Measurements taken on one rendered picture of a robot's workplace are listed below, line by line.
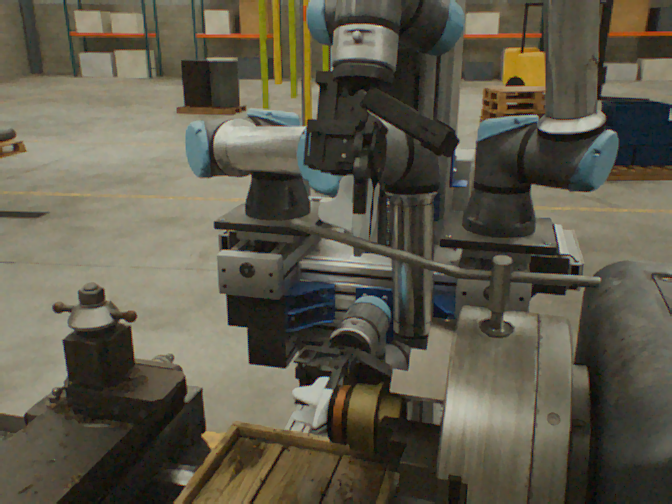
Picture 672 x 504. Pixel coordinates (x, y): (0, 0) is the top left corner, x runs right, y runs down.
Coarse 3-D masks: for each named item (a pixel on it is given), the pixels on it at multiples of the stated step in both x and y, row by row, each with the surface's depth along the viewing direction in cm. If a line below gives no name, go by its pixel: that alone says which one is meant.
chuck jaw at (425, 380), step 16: (432, 320) 83; (448, 320) 83; (432, 336) 82; (448, 336) 82; (416, 352) 82; (432, 352) 82; (448, 352) 81; (416, 368) 81; (432, 368) 81; (400, 384) 81; (416, 384) 81; (432, 384) 80; (432, 400) 81
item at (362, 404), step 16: (368, 384) 83; (384, 384) 82; (336, 400) 81; (352, 400) 80; (368, 400) 79; (384, 400) 81; (400, 400) 80; (336, 416) 80; (352, 416) 79; (368, 416) 78; (400, 416) 79; (336, 432) 80; (352, 432) 79; (368, 432) 78; (352, 448) 81; (368, 448) 80
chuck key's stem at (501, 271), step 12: (492, 264) 68; (504, 264) 67; (492, 276) 69; (504, 276) 68; (492, 288) 69; (504, 288) 69; (492, 300) 70; (504, 300) 69; (492, 312) 71; (492, 324) 71
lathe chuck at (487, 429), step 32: (480, 320) 73; (512, 320) 73; (480, 352) 69; (512, 352) 68; (448, 384) 67; (480, 384) 66; (512, 384) 65; (448, 416) 65; (480, 416) 65; (512, 416) 64; (448, 448) 64; (480, 448) 64; (512, 448) 63; (480, 480) 63; (512, 480) 63
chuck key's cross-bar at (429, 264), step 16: (304, 224) 71; (336, 240) 71; (352, 240) 70; (368, 240) 71; (400, 256) 70; (416, 256) 70; (448, 272) 70; (464, 272) 69; (480, 272) 69; (512, 272) 69
